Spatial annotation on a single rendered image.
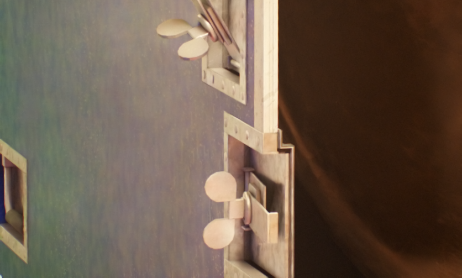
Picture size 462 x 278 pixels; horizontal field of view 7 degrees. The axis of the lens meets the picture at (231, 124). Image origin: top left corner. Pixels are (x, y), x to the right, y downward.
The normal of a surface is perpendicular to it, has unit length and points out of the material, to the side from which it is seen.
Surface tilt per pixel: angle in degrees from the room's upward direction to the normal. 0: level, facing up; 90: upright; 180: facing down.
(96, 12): 90
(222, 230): 105
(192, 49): 27
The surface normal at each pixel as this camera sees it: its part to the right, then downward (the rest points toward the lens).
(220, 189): 0.29, 0.40
